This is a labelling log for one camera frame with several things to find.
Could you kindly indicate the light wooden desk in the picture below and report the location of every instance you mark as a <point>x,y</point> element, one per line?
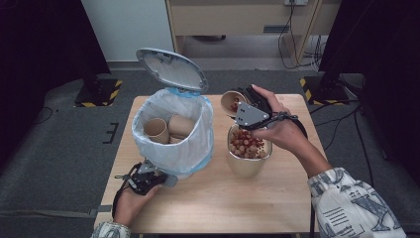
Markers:
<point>224,18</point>

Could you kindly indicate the translucent plastic bin liner bag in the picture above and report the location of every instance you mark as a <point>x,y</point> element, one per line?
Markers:
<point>186,155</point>

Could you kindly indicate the stand base with yellow-black stripes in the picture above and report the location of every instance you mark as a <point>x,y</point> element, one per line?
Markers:
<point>99,95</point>
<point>325,92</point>

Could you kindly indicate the brown paper cup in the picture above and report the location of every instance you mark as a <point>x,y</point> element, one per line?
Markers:
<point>175,140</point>
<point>157,130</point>
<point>228,100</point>
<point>181,125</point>

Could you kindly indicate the small red dried fruit bits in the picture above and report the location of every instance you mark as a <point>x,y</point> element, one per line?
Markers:
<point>235,105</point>

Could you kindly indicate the white grey pedal trash bin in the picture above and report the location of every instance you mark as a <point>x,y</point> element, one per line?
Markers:
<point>171,69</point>

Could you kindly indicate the beige container with metal rim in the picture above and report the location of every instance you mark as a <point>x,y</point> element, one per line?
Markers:
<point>246,167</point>

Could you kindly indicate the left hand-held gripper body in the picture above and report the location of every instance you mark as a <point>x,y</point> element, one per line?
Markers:
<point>145,180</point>

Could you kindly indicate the white power strip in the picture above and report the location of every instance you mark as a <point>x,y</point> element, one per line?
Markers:
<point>296,2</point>

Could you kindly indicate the pile of nuts and dried fruit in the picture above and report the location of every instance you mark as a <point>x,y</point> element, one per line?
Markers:
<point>246,145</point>

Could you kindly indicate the person's right hand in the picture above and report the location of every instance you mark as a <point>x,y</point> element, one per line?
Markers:
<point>287,132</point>

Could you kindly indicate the person's left hand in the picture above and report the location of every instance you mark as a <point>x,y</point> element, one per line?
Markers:
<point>130,206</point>

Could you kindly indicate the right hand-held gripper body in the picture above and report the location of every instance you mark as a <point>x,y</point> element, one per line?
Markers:
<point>252,114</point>

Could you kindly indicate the white cabinet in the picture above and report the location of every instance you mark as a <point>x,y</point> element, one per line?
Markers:
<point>132,26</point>

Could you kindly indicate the dark curtain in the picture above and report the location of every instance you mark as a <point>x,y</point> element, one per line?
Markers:
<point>39,59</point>
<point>379,49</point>

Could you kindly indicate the dark grey desk label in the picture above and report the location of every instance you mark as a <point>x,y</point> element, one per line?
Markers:
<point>276,28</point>

